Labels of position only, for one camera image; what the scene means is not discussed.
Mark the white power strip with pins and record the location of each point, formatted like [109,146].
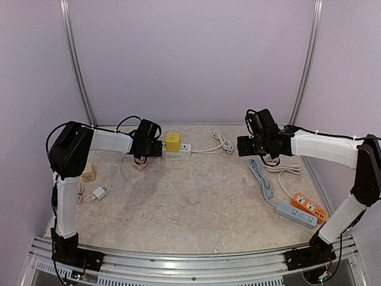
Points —
[186,150]

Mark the orange power strip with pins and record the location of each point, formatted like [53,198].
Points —
[298,200]

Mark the white charger with cable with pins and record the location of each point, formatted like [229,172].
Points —
[96,195]

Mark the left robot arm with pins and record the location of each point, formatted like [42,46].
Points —
[68,157]

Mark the right aluminium frame post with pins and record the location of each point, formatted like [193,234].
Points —
[308,62]

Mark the beige cube socket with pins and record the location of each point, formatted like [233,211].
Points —
[89,173]

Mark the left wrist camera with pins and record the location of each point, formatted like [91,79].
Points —
[140,161]

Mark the blue power strip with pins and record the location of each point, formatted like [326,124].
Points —
[281,208]

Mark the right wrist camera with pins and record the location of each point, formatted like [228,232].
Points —
[252,122]

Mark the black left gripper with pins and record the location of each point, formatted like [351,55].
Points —
[158,151]

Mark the left aluminium frame post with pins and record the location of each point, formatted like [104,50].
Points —
[75,61]

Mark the yellow cube socket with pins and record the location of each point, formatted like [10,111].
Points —
[172,143]

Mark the front aluminium rail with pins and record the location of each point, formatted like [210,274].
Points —
[122,267]

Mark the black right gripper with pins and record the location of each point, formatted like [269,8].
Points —
[243,145]

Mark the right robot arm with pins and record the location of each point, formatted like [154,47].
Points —
[360,154]

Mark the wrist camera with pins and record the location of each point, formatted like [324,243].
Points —
[140,161]
[252,122]

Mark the pink plug adapter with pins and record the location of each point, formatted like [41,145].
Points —
[139,167]

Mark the aluminium frame post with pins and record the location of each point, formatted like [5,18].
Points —
[308,62]
[75,61]

